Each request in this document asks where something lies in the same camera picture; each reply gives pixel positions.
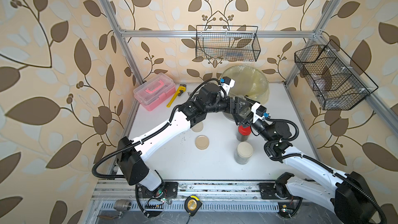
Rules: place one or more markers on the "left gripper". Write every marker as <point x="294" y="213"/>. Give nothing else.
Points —
<point x="234" y="109"/>

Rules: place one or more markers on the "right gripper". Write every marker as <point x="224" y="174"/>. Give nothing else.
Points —
<point x="250" y="118"/>

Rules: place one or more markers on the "beige lid tall jar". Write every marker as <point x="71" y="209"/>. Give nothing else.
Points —
<point x="243" y="153"/>

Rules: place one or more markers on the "tan short jar lid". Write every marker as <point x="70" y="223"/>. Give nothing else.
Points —
<point x="202" y="142"/>

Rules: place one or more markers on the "beige lid short jar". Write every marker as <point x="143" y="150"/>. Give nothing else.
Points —
<point x="242" y="107"/>

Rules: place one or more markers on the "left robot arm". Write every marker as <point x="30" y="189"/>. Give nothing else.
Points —
<point x="210" y="96"/>

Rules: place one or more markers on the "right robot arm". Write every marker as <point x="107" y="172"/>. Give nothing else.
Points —
<point x="347" y="195"/>

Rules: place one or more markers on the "red lid tea jar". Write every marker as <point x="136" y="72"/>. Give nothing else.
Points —
<point x="243" y="133"/>

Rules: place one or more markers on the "metal mesh trash bin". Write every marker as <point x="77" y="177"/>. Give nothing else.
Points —
<point x="245" y="84"/>

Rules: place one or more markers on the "yellow pipe wrench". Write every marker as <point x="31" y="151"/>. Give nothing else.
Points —
<point x="181" y="89"/>

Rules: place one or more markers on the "pink plastic toolbox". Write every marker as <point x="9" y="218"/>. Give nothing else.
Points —
<point x="154" y="92"/>

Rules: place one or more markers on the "yellow black tape measure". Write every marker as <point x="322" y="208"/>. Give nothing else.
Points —
<point x="192" y="204"/>

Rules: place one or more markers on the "metal pipe fitting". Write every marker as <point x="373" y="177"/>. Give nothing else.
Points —
<point x="122" y="205"/>

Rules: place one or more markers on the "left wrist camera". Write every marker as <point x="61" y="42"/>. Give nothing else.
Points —
<point x="226" y="84"/>

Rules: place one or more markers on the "black wire basket back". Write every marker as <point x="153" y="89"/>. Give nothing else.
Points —
<point x="227" y="43"/>

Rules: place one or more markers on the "black wire basket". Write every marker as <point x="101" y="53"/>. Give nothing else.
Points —
<point x="336" y="79"/>
<point x="227" y="43"/>

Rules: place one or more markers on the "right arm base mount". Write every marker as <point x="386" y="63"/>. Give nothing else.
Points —
<point x="277" y="190"/>

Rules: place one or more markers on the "black wire basket right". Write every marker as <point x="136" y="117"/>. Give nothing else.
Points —
<point x="336" y="79"/>

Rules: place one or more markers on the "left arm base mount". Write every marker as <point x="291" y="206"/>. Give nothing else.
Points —
<point x="167" y="189"/>

